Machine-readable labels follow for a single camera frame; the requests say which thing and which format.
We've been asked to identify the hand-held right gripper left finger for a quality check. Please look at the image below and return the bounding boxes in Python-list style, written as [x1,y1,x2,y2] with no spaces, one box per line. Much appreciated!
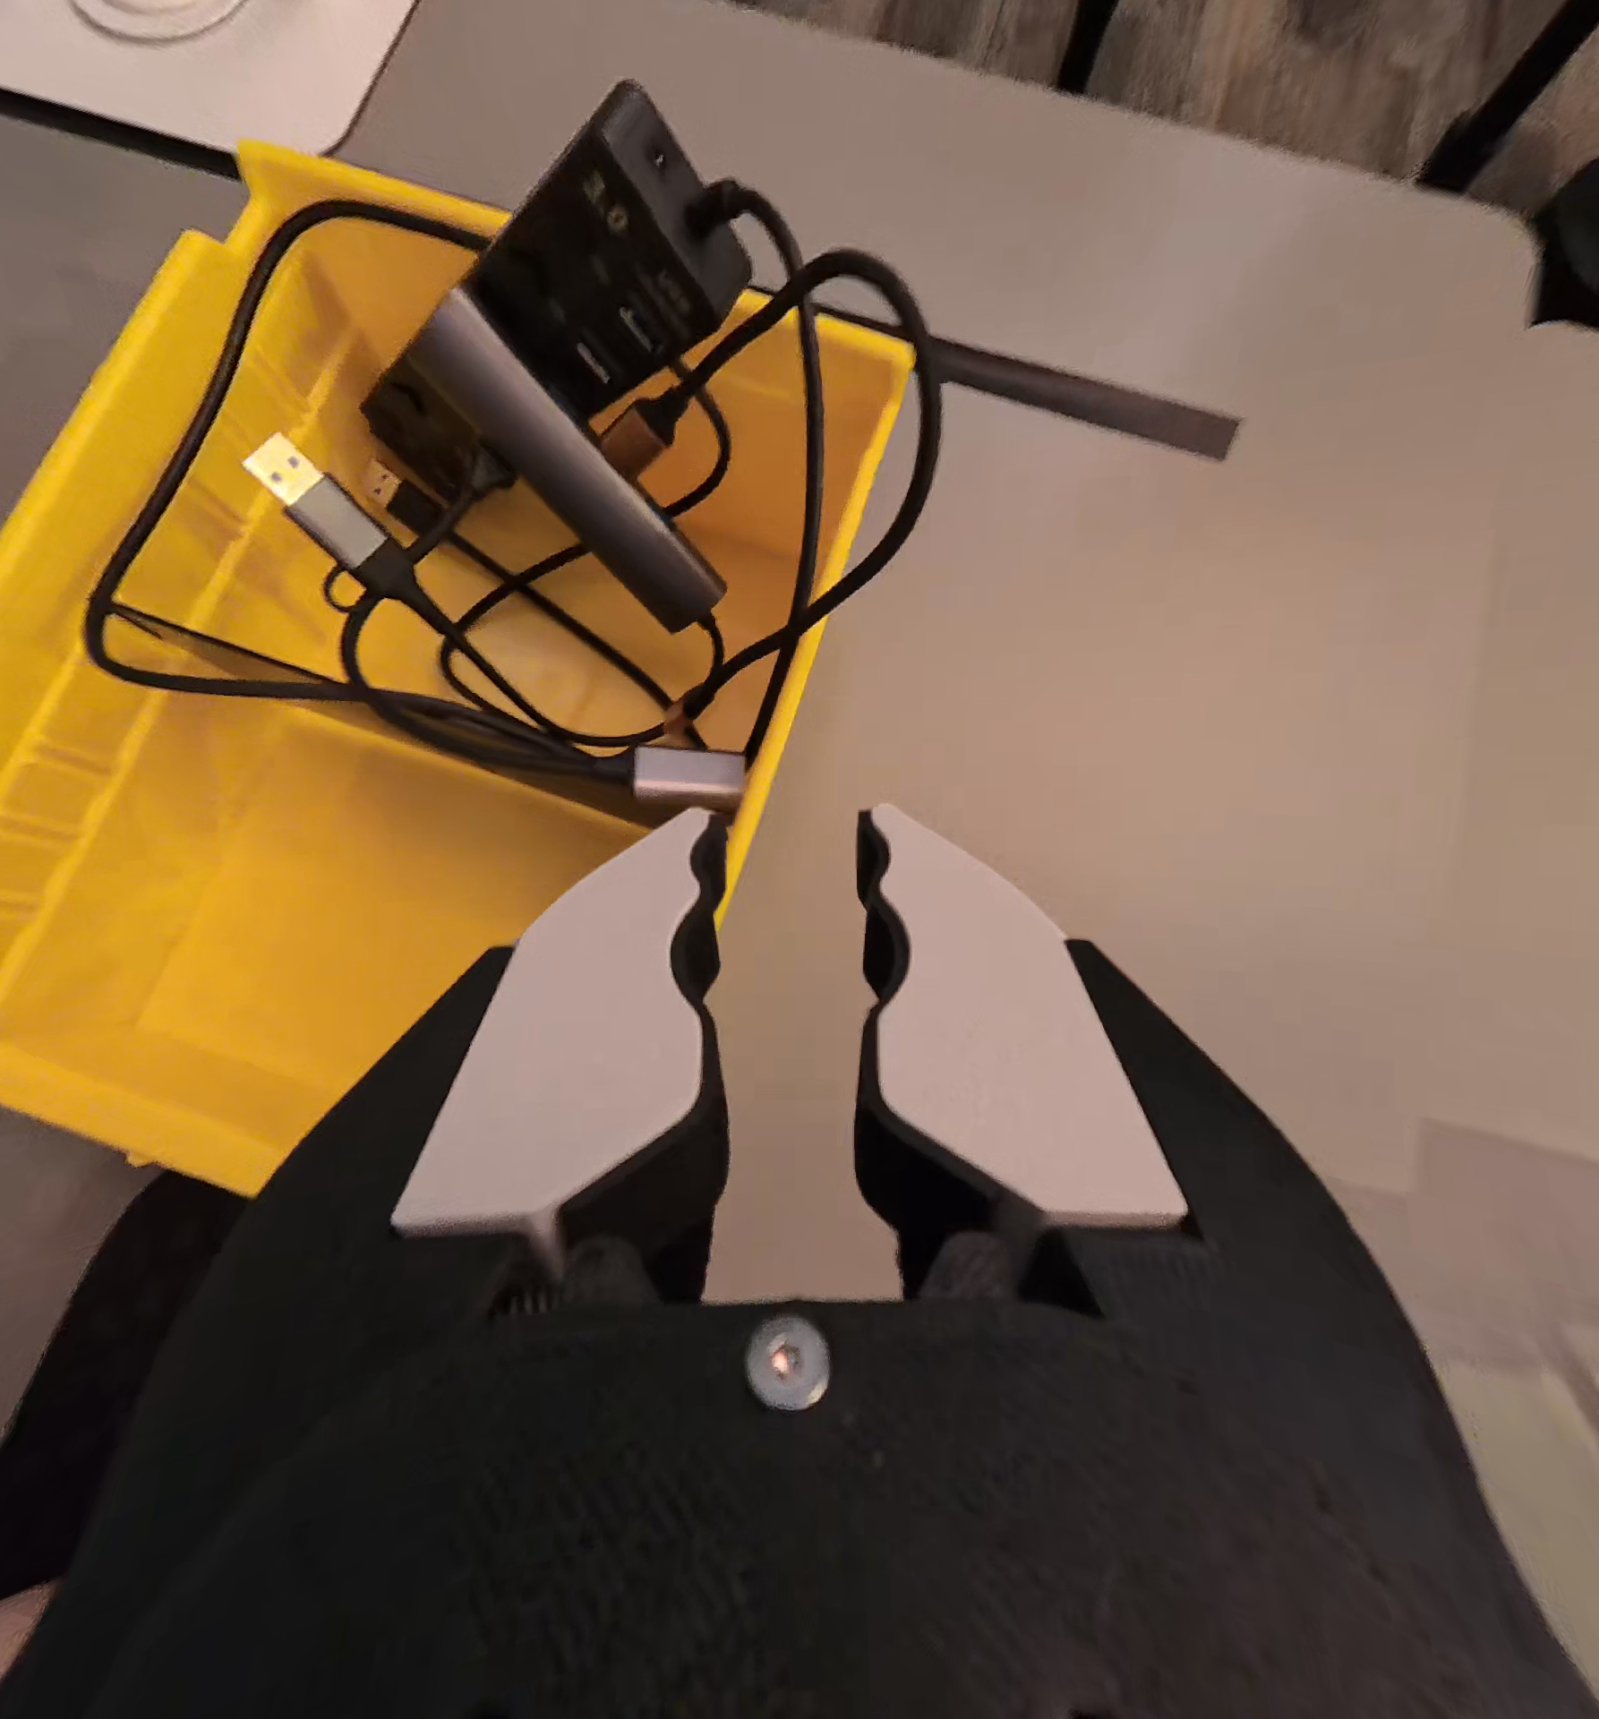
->
[386,805,731,1284]

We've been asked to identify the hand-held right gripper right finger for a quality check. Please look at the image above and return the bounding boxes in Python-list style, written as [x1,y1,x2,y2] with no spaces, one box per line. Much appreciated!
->
[855,798,1195,1271]

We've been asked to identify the yellow plastic bin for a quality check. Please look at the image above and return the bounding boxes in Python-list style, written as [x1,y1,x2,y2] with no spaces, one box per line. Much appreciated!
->
[0,140,919,1199]

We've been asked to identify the grey usb hub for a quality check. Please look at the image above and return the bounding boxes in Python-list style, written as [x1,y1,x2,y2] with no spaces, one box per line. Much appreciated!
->
[405,286,731,635]

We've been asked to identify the black cable with copper plugs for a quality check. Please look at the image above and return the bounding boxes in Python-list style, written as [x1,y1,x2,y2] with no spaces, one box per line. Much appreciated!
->
[584,244,948,754]

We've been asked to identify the black usb hub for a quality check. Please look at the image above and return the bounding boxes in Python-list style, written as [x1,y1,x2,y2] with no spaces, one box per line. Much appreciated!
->
[363,80,759,501]

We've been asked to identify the black office chair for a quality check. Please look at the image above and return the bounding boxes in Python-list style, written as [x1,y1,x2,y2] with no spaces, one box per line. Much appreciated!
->
[0,1171,257,1670]

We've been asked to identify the black cable with grey plugs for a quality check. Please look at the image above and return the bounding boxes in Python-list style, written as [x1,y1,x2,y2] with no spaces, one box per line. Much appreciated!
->
[89,196,751,815]

